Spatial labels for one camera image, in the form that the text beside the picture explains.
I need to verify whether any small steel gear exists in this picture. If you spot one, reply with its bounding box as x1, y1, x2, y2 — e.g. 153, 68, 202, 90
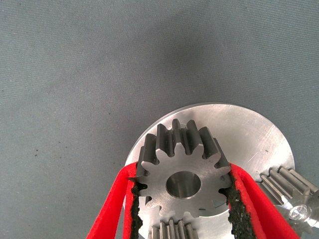
149, 218, 200, 239
259, 166, 319, 236
136, 119, 232, 219

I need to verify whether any dark grey table cloth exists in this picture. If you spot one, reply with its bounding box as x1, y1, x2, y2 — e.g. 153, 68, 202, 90
0, 0, 319, 239

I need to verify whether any round metal plate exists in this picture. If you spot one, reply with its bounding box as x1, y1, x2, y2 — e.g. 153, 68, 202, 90
124, 101, 296, 239

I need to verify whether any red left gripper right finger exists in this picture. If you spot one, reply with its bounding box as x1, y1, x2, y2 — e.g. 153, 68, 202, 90
220, 163, 301, 239

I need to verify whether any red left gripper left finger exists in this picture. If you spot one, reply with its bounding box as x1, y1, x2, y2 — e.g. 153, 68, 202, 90
86, 161, 144, 239

